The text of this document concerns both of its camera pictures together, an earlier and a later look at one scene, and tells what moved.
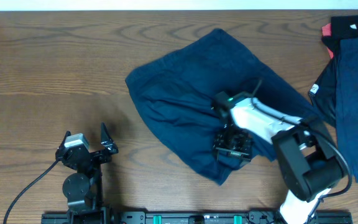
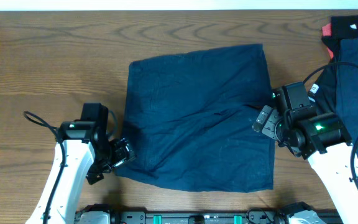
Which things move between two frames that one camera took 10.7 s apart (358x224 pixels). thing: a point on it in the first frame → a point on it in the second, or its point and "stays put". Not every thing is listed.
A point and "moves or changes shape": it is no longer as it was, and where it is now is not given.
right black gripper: x=243 y=154 → x=268 y=128
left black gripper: x=109 y=145 → x=123 y=156
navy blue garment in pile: x=357 y=97 stays put
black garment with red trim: x=323 y=93 stays put
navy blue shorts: x=177 y=93 moves or changes shape
